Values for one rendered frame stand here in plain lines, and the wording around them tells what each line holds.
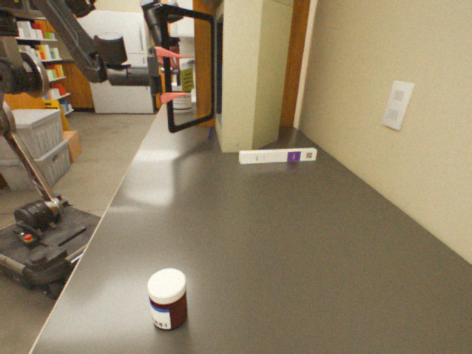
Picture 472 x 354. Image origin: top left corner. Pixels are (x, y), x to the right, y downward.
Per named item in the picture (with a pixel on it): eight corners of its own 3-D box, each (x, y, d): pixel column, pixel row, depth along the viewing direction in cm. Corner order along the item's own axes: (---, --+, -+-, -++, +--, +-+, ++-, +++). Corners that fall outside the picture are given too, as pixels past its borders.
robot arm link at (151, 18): (144, 15, 95) (139, 9, 89) (161, 9, 94) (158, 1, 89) (152, 35, 96) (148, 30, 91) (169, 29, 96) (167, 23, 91)
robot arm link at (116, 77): (111, 80, 75) (107, 89, 71) (105, 54, 70) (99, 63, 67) (136, 80, 76) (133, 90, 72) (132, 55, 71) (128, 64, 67)
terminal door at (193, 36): (214, 119, 120) (214, 15, 102) (170, 134, 96) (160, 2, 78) (212, 118, 121) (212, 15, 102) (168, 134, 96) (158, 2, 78)
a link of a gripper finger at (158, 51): (185, 47, 68) (147, 46, 67) (186, 77, 71) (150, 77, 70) (186, 48, 74) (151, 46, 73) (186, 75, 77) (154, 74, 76)
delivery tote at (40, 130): (69, 139, 290) (62, 108, 275) (42, 160, 237) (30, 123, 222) (28, 139, 284) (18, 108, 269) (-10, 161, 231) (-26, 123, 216)
